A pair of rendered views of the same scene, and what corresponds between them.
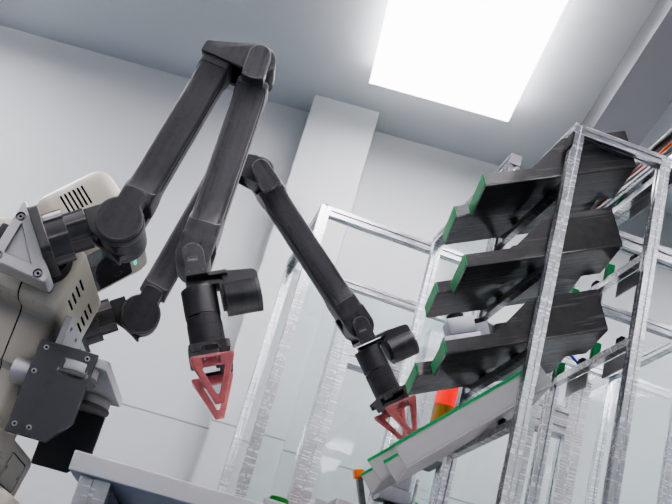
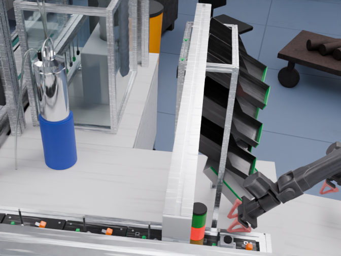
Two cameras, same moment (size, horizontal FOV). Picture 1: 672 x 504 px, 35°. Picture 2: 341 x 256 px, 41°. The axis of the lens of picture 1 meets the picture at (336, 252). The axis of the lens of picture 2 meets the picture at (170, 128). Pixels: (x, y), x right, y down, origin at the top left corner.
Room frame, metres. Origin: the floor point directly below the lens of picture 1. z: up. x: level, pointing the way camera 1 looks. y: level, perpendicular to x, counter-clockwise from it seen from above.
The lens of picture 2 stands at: (3.26, -0.23, 2.33)
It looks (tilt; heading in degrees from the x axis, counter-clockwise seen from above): 35 degrees down; 192
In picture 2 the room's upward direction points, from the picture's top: 3 degrees clockwise
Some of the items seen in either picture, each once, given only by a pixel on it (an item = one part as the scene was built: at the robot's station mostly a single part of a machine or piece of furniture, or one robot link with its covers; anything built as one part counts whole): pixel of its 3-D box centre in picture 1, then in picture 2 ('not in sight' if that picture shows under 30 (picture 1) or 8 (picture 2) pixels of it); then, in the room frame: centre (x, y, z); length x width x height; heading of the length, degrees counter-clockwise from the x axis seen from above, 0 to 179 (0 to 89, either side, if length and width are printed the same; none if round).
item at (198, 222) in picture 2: not in sight; (197, 216); (2.35, -0.33, 1.39); 0.05 x 0.05 x 0.05
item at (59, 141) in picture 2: not in sight; (58, 138); (1.66, -1.12, 1.00); 0.16 x 0.16 x 0.27
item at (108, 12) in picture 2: not in sight; (86, 44); (1.06, -1.20, 1.21); 0.69 x 0.46 x 0.69; 8
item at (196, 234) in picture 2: (446, 396); (196, 228); (2.35, -0.33, 1.34); 0.05 x 0.05 x 0.05
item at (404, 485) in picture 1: (399, 488); (224, 245); (2.14, -0.25, 1.06); 0.08 x 0.04 x 0.07; 98
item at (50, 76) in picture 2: not in sight; (51, 78); (1.66, -1.12, 1.32); 0.14 x 0.14 x 0.38
